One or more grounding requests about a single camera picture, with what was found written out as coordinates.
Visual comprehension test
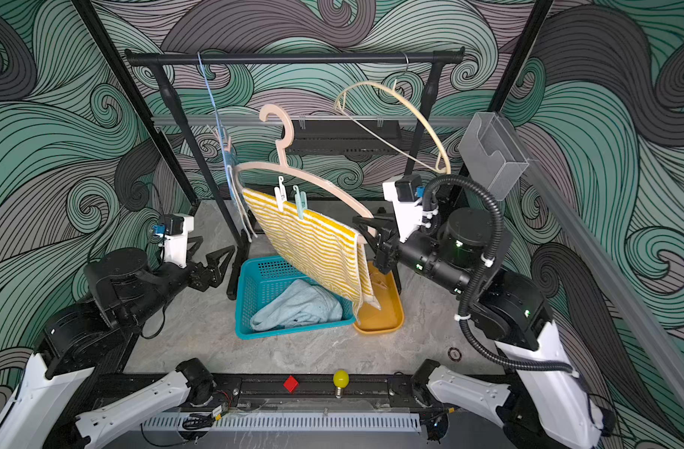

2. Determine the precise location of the light blue terry towel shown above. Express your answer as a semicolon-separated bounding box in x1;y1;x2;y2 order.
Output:
249;280;343;332

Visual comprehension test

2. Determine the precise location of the mint green clothespin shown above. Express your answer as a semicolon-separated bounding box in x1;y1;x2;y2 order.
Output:
293;185;308;220

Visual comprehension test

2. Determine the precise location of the white clothespin on striped towel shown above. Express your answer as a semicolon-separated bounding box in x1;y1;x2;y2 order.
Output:
274;176;288;213

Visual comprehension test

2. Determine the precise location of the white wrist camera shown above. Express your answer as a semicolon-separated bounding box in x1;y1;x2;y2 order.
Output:
153;213;194;269
382;174;426;243

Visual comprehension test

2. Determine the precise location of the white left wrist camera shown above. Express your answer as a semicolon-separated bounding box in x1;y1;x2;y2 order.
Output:
153;213;194;269

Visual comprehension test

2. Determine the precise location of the yellow striped towel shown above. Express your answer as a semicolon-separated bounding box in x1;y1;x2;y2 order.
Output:
243;188;381;314

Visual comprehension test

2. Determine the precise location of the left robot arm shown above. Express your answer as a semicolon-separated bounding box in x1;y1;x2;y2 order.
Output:
0;246;234;448

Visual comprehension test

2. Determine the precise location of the black clothes rack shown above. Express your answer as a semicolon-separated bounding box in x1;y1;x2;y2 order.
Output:
125;48;465;300

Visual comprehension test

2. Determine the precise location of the light blue wire hanger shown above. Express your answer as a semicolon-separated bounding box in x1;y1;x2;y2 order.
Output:
197;51;236;181

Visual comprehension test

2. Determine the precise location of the red diamond marker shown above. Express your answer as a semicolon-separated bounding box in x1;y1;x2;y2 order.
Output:
283;375;300;394

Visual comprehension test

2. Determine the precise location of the orange plastic tray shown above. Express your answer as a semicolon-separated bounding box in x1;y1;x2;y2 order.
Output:
353;261;405;336

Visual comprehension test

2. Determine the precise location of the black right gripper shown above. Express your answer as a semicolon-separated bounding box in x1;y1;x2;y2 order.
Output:
359;210;476;299

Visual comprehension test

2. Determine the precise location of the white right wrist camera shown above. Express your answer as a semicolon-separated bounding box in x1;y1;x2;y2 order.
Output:
382;174;426;243

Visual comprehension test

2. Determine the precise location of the blue rabbit print towel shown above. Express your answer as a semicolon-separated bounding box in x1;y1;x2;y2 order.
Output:
219;131;246;226

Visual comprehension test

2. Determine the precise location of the white slotted cable duct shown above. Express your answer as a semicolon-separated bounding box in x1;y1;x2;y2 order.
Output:
143;412;422;433

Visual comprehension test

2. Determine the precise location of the cream plastic hanger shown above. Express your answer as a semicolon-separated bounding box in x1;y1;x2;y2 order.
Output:
334;49;463;175

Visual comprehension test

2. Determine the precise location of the round floor marker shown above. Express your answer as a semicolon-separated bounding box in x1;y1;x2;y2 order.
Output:
448;347;463;362

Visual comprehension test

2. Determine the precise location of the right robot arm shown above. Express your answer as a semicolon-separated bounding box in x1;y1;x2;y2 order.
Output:
354;174;616;448

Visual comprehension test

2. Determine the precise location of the teal plastic basket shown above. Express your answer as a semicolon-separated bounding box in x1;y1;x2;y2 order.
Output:
235;256;354;340

